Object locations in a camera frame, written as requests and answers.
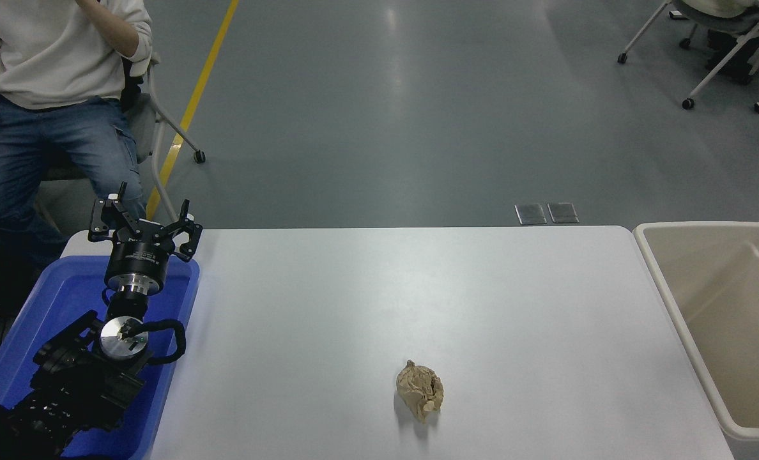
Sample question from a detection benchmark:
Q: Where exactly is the grey chair with white frame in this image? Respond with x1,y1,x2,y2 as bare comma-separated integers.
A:
34,50,206,234

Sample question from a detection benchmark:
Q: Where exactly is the large pale bin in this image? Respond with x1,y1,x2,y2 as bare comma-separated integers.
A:
633,221,759,443

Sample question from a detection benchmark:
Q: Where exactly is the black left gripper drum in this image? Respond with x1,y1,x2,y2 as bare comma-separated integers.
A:
105,227,176,282

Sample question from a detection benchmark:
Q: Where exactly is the crumpled tan paper ball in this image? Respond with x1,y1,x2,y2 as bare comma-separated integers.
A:
396,360,445,424

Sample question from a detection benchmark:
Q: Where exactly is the blue plastic tray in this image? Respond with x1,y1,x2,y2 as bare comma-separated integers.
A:
0,256,200,460

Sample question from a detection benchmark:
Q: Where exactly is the grey wheeled chair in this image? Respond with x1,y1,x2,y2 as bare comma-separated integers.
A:
617,0,759,111

